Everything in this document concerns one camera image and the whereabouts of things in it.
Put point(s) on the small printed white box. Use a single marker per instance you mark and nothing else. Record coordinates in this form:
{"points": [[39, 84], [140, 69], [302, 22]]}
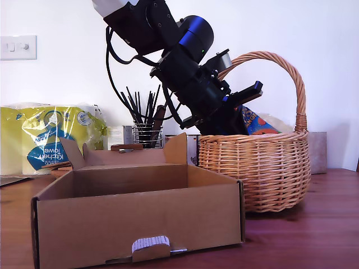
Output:
{"points": [[193, 151]]}

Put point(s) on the woven wicker basket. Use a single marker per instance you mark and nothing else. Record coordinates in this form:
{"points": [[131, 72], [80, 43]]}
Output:
{"points": [[266, 173]]}

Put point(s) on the grey stone tile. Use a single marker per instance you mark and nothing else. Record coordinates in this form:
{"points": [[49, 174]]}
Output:
{"points": [[318, 154]]}

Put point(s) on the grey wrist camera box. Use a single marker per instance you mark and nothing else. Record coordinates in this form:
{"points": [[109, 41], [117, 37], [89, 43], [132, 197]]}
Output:
{"points": [[221, 60]]}

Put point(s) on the black chopstick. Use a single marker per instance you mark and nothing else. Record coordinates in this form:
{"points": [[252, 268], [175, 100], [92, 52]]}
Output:
{"points": [[138, 106], [149, 106], [134, 105], [130, 107], [156, 101]]}

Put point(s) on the flat grey board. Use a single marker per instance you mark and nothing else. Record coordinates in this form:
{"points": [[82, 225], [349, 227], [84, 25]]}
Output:
{"points": [[14, 181]]}

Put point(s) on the small grey metal box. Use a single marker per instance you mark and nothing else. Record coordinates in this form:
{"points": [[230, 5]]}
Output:
{"points": [[127, 136]]}

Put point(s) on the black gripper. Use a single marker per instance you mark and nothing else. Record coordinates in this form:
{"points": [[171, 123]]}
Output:
{"points": [[204, 98]]}

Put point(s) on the white printed card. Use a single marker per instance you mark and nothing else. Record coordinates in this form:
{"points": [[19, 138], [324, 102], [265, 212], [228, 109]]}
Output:
{"points": [[115, 137]]}

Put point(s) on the blue orange-print candy bag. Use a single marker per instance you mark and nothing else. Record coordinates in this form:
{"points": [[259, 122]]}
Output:
{"points": [[258, 126]]}

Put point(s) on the white wall switch plate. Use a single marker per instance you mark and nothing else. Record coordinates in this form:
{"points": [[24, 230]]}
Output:
{"points": [[16, 47]]}

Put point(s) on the yellow kitchen towel pack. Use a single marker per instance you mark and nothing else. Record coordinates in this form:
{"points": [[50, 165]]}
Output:
{"points": [[42, 134]]}

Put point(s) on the brown cardboard box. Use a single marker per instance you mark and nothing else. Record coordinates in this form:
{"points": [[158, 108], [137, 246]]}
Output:
{"points": [[126, 218]]}

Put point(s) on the round cork coaster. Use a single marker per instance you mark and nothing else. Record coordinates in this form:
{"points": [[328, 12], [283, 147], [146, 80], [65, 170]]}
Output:
{"points": [[56, 165], [61, 172]]}

